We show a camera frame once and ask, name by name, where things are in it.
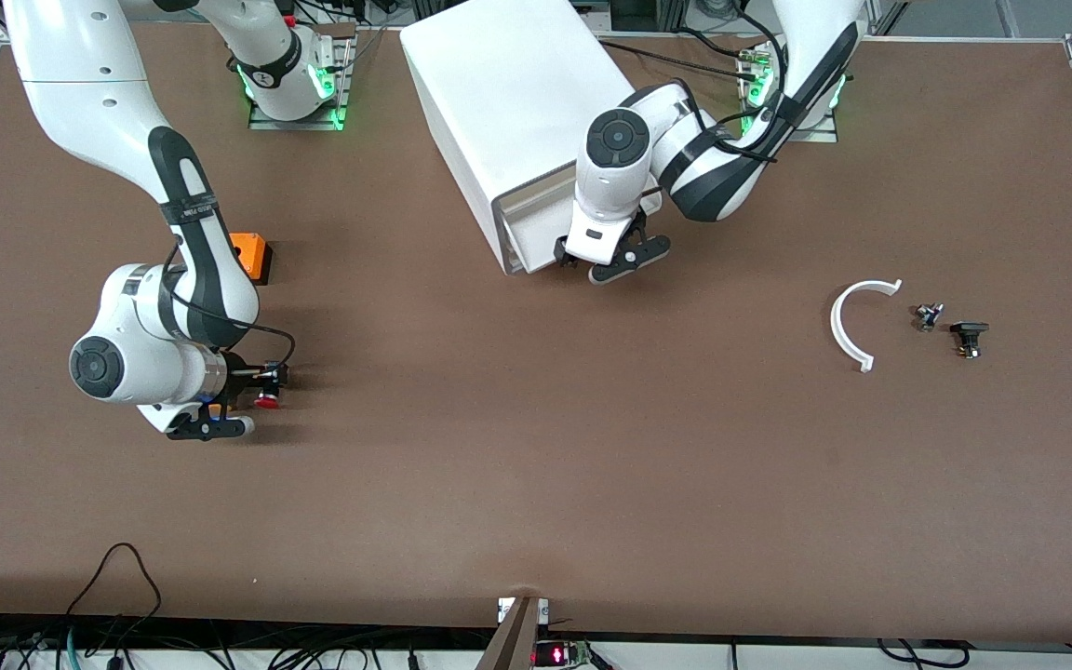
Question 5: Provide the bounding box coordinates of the white curved plastic arc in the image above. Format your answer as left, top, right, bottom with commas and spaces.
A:
829, 278, 904, 374

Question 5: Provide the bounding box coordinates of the small device with red display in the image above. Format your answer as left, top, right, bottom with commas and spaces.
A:
531, 640, 593, 669

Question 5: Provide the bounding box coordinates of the orange button enclosure box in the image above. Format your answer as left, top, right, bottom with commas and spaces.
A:
227, 231, 273, 285

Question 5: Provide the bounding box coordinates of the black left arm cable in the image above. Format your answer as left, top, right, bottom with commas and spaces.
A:
676, 37, 863, 166

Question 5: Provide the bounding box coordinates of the black cable to arm base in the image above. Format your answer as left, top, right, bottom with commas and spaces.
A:
596, 37, 760, 85

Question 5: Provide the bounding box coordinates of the black looped cable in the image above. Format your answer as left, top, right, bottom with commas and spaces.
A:
66, 543, 163, 634

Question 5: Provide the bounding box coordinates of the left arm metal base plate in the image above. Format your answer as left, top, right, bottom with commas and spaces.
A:
739, 42, 839, 143

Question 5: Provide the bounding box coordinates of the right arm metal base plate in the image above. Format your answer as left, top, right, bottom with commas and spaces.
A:
248, 23, 355, 131

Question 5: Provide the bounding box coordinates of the small black switch part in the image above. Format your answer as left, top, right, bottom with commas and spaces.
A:
950, 320, 991, 360

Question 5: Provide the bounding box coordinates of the metal camera mount beam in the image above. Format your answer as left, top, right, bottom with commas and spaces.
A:
476, 596, 551, 670

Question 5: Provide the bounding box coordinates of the black cable at table edge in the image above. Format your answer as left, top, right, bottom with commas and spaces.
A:
876, 637, 970, 669

